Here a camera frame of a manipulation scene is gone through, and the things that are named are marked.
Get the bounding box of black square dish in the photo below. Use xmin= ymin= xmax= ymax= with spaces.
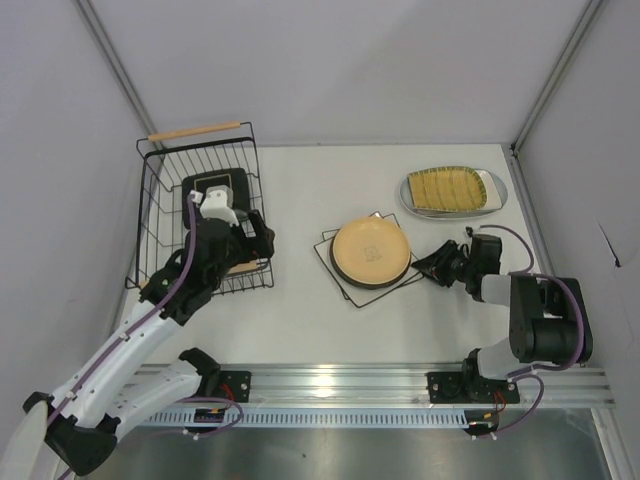
xmin=181 ymin=168 xmax=251 ymax=228

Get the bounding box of wooden plate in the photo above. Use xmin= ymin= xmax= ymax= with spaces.
xmin=329 ymin=216 xmax=411 ymax=289

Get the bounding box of woven fan-shaped plate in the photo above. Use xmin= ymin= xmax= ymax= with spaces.
xmin=408 ymin=166 xmax=488 ymax=212

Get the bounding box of white square plate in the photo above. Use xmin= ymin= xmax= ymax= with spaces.
xmin=313 ymin=229 xmax=422 ymax=308
xmin=314 ymin=212 xmax=421 ymax=308

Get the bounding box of black wire dish rack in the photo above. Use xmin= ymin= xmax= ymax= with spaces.
xmin=125 ymin=121 xmax=274 ymax=295

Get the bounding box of dark blue round plate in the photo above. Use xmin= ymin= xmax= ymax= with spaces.
xmin=329 ymin=235 xmax=411 ymax=289

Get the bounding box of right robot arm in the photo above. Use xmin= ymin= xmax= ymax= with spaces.
xmin=411 ymin=232 xmax=593 ymax=405

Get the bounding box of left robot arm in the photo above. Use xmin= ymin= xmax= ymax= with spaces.
xmin=23 ymin=210 xmax=275 ymax=476

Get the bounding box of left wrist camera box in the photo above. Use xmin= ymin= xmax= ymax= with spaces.
xmin=188 ymin=185 xmax=240 ymax=226

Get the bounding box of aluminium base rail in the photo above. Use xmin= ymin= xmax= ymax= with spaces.
xmin=222 ymin=363 xmax=615 ymax=409

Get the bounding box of white slotted cable duct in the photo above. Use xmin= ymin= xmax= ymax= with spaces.
xmin=143 ymin=407 xmax=468 ymax=429

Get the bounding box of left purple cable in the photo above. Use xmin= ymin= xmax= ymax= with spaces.
xmin=44 ymin=192 xmax=245 ymax=480

